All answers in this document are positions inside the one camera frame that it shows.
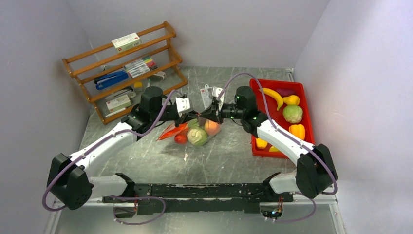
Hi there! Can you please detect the white box on top shelf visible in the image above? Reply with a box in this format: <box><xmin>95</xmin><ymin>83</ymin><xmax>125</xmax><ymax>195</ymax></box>
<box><xmin>112</xmin><ymin>33</ymin><xmax>141</xmax><ymax>53</ymax></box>

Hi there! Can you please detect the orange carrot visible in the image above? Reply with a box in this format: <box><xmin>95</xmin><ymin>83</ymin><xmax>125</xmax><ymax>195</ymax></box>
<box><xmin>157</xmin><ymin>123</ymin><xmax>187</xmax><ymax>140</ymax></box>

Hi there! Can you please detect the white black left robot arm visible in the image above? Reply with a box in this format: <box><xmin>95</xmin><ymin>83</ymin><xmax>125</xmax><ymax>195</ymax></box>
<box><xmin>42</xmin><ymin>86</ymin><xmax>198</xmax><ymax>212</ymax></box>

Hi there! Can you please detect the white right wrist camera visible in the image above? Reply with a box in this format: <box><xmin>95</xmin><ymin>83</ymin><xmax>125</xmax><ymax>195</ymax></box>
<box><xmin>209</xmin><ymin>86</ymin><xmax>225</xmax><ymax>103</ymax></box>

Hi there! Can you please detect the marker pen set pack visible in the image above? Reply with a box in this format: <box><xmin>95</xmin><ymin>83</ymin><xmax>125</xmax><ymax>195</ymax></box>
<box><xmin>124</xmin><ymin>56</ymin><xmax>158</xmax><ymax>78</ymax></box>

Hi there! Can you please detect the green cabbage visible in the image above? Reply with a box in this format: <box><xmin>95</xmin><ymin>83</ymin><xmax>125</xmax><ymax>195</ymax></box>
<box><xmin>282</xmin><ymin>105</ymin><xmax>303</xmax><ymax>124</ymax></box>
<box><xmin>187</xmin><ymin>127</ymin><xmax>208</xmax><ymax>146</ymax></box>

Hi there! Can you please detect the blue hole punch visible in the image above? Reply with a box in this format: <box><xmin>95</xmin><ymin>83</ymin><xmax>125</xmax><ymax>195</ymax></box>
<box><xmin>94</xmin><ymin>71</ymin><xmax>129</xmax><ymax>90</ymax></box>

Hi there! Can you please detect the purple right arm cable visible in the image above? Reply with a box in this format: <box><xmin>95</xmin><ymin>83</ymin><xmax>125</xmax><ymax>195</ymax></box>
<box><xmin>217</xmin><ymin>72</ymin><xmax>338</xmax><ymax>223</ymax></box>

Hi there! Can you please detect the yellow grey eraser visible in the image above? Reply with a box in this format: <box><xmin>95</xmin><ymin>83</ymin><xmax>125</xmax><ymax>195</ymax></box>
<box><xmin>133</xmin><ymin>81</ymin><xmax>143</xmax><ymax>89</ymax></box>

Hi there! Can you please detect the ruler set clear package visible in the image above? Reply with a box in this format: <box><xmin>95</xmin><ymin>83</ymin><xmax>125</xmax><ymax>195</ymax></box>
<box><xmin>200</xmin><ymin>84</ymin><xmax>213</xmax><ymax>109</ymax></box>

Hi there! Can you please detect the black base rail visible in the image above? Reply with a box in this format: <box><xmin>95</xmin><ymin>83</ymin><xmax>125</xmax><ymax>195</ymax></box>
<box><xmin>103</xmin><ymin>183</ymin><xmax>293</xmax><ymax>215</ymax></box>

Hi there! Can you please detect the yellow squash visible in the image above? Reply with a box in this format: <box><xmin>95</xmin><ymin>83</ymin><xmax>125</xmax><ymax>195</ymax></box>
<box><xmin>282</xmin><ymin>95</ymin><xmax>300</xmax><ymax>105</ymax></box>

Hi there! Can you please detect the orange peach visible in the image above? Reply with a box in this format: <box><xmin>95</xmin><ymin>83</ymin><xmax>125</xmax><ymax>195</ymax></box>
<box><xmin>204</xmin><ymin>119</ymin><xmax>221</xmax><ymax>136</ymax></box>

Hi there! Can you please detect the red apple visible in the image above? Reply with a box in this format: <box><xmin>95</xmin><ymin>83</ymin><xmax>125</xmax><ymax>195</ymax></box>
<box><xmin>174</xmin><ymin>134</ymin><xmax>188</xmax><ymax>144</ymax></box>

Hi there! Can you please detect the yellow banana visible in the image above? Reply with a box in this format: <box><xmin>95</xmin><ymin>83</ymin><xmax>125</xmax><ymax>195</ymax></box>
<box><xmin>261</xmin><ymin>88</ymin><xmax>284</xmax><ymax>111</ymax></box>

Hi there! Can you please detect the wooden three-tier shelf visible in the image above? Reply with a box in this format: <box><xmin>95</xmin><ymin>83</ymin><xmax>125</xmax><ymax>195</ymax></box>
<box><xmin>62</xmin><ymin>21</ymin><xmax>188</xmax><ymax>125</ymax></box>

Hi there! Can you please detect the red plastic bin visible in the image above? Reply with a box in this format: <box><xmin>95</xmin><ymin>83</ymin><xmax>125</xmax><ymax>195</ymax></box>
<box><xmin>249</xmin><ymin>78</ymin><xmax>319</xmax><ymax>159</ymax></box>

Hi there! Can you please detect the green white staples box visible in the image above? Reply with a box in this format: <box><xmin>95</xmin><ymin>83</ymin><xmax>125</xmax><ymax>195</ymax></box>
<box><xmin>106</xmin><ymin>95</ymin><xmax>131</xmax><ymax>113</ymax></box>

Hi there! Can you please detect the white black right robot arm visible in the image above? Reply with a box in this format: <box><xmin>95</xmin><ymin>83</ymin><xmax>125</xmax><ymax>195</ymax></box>
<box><xmin>200</xmin><ymin>86</ymin><xmax>337</xmax><ymax>202</ymax></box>

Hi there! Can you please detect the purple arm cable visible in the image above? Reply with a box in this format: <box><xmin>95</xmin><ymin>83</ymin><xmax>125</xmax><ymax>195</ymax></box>
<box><xmin>217</xmin><ymin>72</ymin><xmax>338</xmax><ymax>223</ymax></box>
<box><xmin>42</xmin><ymin>89</ymin><xmax>185</xmax><ymax>226</ymax></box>

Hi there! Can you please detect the clear zip bag orange zipper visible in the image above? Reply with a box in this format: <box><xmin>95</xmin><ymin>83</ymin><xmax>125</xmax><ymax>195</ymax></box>
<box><xmin>157</xmin><ymin>117</ymin><xmax>221</xmax><ymax>146</ymax></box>

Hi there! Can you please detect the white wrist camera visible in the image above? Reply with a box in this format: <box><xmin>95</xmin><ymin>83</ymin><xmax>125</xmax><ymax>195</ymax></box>
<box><xmin>209</xmin><ymin>86</ymin><xmax>225</xmax><ymax>103</ymax></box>
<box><xmin>175</xmin><ymin>97</ymin><xmax>193</xmax><ymax>117</ymax></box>

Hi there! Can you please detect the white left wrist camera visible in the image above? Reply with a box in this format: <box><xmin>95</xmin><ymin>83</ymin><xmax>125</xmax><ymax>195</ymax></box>
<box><xmin>175</xmin><ymin>97</ymin><xmax>193</xmax><ymax>117</ymax></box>

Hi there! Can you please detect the yellow bell pepper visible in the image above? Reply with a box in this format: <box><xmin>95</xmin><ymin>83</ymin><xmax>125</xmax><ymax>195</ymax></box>
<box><xmin>255</xmin><ymin>138</ymin><xmax>268</xmax><ymax>150</ymax></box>
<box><xmin>288</xmin><ymin>124</ymin><xmax>306</xmax><ymax>140</ymax></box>

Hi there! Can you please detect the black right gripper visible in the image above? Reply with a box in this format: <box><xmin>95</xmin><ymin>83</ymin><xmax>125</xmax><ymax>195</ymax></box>
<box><xmin>199</xmin><ymin>100</ymin><xmax>245</xmax><ymax>125</ymax></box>

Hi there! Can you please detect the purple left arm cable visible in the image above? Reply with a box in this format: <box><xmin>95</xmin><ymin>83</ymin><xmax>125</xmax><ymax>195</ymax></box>
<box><xmin>42</xmin><ymin>89</ymin><xmax>185</xmax><ymax>226</ymax></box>

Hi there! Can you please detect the yellow green mango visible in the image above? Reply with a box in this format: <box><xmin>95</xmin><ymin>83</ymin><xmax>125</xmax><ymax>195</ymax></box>
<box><xmin>268</xmin><ymin>146</ymin><xmax>279</xmax><ymax>153</ymax></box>

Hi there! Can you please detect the purple eggplant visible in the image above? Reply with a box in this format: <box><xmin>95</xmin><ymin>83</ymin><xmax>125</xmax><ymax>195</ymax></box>
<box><xmin>275</xmin><ymin>88</ymin><xmax>296</xmax><ymax>97</ymax></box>

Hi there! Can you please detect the black white stapler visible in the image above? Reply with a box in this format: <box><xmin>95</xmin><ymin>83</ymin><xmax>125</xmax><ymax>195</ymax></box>
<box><xmin>105</xmin><ymin>86</ymin><xmax>136</xmax><ymax>101</ymax></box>

